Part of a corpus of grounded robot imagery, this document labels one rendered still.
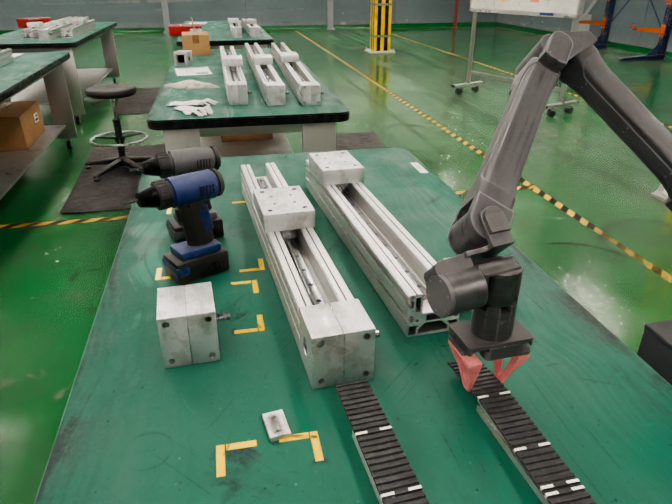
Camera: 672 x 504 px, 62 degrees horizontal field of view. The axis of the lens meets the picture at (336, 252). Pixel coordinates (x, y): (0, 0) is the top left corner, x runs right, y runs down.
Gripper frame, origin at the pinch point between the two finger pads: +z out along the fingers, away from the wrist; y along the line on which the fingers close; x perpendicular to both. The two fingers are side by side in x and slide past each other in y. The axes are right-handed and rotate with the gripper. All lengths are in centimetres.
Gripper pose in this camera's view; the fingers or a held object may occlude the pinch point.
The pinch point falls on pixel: (483, 381)
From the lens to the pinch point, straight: 88.0
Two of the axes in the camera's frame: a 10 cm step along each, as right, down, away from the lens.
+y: -9.6, 1.2, -2.5
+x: 2.7, 4.3, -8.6
